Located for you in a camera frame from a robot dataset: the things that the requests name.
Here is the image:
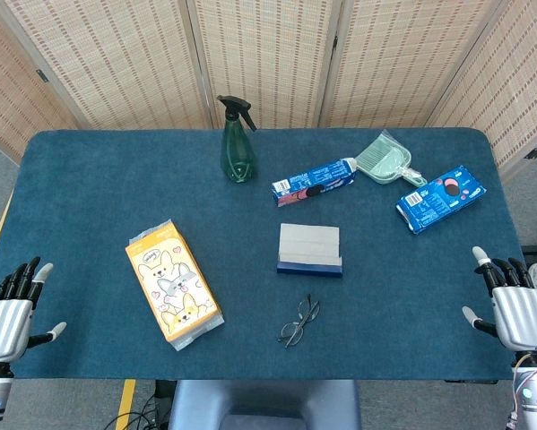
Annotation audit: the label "robot left five-finger hand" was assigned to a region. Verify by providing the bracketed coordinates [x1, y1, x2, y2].
[0, 256, 67, 364]

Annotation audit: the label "robot right five-finger hand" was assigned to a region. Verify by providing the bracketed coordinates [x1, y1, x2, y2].
[461, 245, 537, 355]

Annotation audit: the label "grey and blue box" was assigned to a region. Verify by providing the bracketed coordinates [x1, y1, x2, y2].
[275, 222, 343, 279]

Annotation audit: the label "black thin-frame eyeglasses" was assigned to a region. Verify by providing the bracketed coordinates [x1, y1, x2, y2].
[275, 293, 321, 349]

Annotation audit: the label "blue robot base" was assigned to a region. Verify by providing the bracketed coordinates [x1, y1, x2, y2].
[167, 379, 362, 430]

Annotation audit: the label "wide blue cookie box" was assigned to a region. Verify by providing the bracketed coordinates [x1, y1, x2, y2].
[394, 164, 489, 236]

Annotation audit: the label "blue table cloth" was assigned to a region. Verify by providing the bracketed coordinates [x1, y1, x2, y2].
[0, 128, 532, 382]

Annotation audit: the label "black table leg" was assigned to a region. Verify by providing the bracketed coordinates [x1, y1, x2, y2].
[154, 379, 176, 400]

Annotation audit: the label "orange corgi tissue pack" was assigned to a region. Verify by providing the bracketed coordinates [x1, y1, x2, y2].
[124, 218, 226, 352]

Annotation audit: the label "green dustpan in bag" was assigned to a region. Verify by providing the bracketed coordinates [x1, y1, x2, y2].
[353, 129, 429, 189]

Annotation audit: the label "woven folding screen panel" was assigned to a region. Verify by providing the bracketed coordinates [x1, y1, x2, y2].
[319, 0, 507, 130]
[186, 0, 343, 130]
[0, 0, 79, 165]
[0, 0, 213, 131]
[427, 0, 537, 180]

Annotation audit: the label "long blue cookie box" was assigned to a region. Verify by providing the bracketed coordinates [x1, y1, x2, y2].
[270, 157, 358, 209]

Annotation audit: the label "green spray bottle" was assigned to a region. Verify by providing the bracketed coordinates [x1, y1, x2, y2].
[216, 94, 259, 185]

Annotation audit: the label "black floor cable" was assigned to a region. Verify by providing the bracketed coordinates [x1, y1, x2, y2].
[104, 389, 173, 430]

